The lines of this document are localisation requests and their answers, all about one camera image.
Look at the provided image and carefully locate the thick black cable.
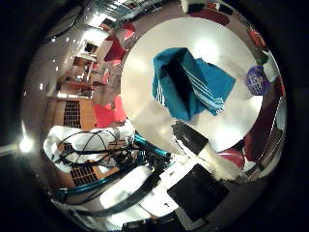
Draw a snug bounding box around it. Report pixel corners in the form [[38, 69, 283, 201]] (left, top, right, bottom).
[[72, 172, 163, 219]]

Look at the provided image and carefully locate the teal cable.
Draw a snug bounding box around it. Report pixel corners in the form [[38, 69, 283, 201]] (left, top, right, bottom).
[[53, 132, 172, 198]]

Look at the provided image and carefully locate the wooden cabinet with black grille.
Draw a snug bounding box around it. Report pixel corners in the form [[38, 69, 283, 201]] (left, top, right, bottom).
[[44, 96, 98, 131]]

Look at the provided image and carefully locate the thin black cable bundle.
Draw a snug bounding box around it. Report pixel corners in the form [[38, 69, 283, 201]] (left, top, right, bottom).
[[52, 129, 143, 166]]

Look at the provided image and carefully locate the blue cloth with white stripes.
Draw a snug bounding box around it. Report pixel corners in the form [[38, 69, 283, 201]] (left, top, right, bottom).
[[152, 46, 238, 123]]

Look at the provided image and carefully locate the bright tube lamp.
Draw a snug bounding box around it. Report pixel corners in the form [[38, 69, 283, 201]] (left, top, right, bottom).
[[0, 134, 36, 157]]

